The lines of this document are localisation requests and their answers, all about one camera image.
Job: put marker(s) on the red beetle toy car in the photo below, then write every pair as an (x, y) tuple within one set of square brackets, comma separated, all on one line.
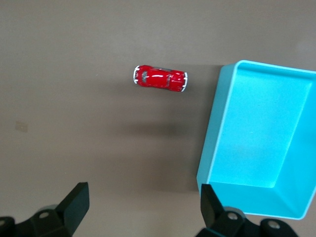
[(158, 79)]

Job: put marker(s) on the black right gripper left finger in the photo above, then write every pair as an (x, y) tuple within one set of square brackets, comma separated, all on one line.
[(74, 207)]

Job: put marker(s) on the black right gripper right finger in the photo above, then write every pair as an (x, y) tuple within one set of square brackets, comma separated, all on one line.
[(212, 212)]

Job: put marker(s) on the blue plastic box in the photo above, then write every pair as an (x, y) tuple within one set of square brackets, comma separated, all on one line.
[(259, 123)]

